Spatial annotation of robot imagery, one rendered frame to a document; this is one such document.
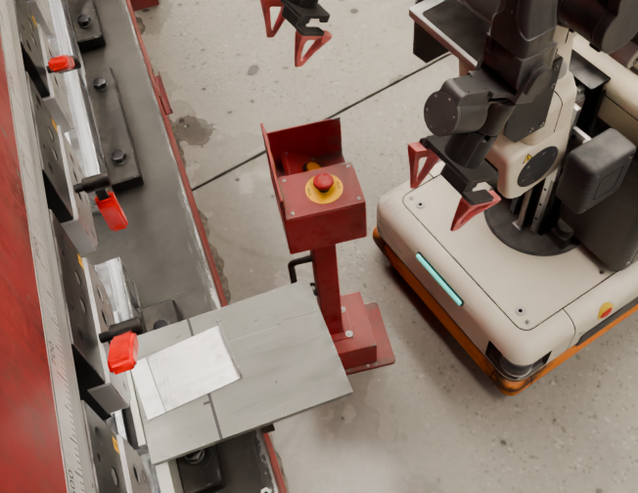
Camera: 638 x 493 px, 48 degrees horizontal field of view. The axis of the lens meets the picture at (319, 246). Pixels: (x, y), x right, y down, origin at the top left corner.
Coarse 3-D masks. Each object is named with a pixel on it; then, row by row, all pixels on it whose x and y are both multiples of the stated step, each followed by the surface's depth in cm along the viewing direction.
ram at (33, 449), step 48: (0, 48) 69; (0, 96) 62; (0, 144) 57; (0, 192) 53; (0, 240) 49; (48, 240) 62; (0, 288) 45; (0, 336) 42; (0, 384) 40; (48, 384) 49; (0, 432) 38; (48, 432) 45; (0, 480) 36; (48, 480) 42
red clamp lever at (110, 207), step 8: (96, 176) 80; (104, 176) 80; (80, 184) 80; (88, 184) 80; (96, 184) 80; (104, 184) 80; (88, 192) 80; (96, 192) 81; (104, 192) 82; (112, 192) 83; (96, 200) 83; (104, 200) 83; (112, 200) 83; (104, 208) 83; (112, 208) 84; (120, 208) 85; (104, 216) 85; (112, 216) 85; (120, 216) 85; (112, 224) 86; (120, 224) 86
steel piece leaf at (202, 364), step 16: (192, 336) 96; (208, 336) 96; (224, 336) 93; (160, 352) 95; (176, 352) 95; (192, 352) 95; (208, 352) 94; (224, 352) 94; (160, 368) 94; (176, 368) 94; (192, 368) 93; (208, 368) 93; (224, 368) 93; (160, 384) 92; (176, 384) 92; (192, 384) 92; (208, 384) 92; (224, 384) 92; (176, 400) 91; (192, 400) 91
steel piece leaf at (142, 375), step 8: (144, 360) 94; (136, 368) 94; (144, 368) 94; (136, 376) 93; (144, 376) 93; (152, 376) 93; (136, 384) 93; (144, 384) 93; (152, 384) 92; (144, 392) 92; (152, 392) 92; (144, 400) 91; (152, 400) 91; (160, 400) 91; (144, 408) 91; (152, 408) 91; (160, 408) 91; (152, 416) 90
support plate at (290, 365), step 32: (288, 288) 99; (192, 320) 98; (224, 320) 97; (256, 320) 97; (288, 320) 97; (320, 320) 96; (256, 352) 94; (288, 352) 94; (320, 352) 94; (256, 384) 92; (288, 384) 91; (320, 384) 91; (160, 416) 90; (192, 416) 90; (224, 416) 90; (256, 416) 89; (288, 416) 89; (160, 448) 88; (192, 448) 88
